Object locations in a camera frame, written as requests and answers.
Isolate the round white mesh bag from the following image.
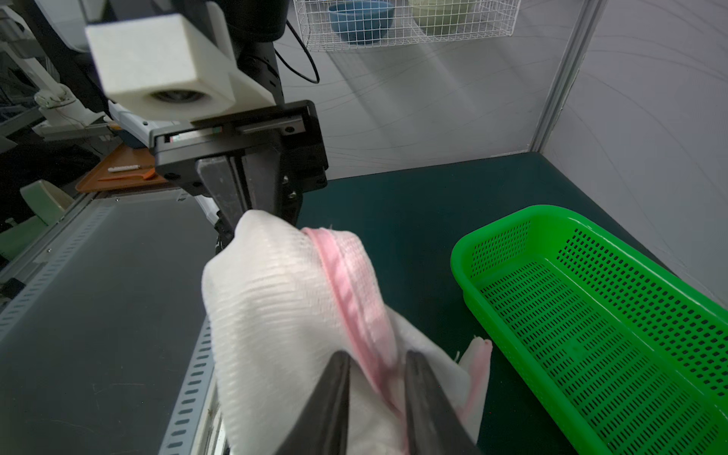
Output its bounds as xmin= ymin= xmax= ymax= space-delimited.
xmin=202 ymin=210 xmax=493 ymax=454

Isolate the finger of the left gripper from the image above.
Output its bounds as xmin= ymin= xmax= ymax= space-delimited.
xmin=242 ymin=146 xmax=301 ymax=226
xmin=195 ymin=155 xmax=250 ymax=231

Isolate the pale green object background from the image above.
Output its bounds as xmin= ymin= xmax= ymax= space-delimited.
xmin=1 ymin=180 xmax=74 ymax=261

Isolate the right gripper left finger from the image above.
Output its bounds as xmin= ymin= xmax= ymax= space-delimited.
xmin=276 ymin=351 xmax=352 ymax=455

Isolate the light green ceramic bowl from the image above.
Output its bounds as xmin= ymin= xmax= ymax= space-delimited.
xmin=409 ymin=0 xmax=475 ymax=36

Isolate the green plastic basket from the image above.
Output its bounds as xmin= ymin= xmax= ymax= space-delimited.
xmin=450 ymin=205 xmax=727 ymax=454

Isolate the blue ceramic bowl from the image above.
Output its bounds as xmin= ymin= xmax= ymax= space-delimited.
xmin=328 ymin=1 xmax=395 ymax=46

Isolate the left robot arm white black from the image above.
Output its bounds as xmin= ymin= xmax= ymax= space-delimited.
xmin=85 ymin=1 xmax=328 ymax=231

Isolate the white slotted cable duct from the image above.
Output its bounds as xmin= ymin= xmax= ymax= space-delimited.
xmin=158 ymin=318 xmax=214 ymax=454

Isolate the orange tray background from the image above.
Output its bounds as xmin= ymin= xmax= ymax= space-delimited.
xmin=75 ymin=145 xmax=168 ymax=193

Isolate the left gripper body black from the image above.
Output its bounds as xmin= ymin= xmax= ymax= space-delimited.
xmin=150 ymin=100 xmax=329 ymax=196

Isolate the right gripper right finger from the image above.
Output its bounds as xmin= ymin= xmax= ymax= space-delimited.
xmin=405 ymin=351 xmax=481 ymax=455

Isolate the white wire wall basket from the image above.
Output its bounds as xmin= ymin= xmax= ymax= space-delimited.
xmin=293 ymin=0 xmax=521 ymax=52

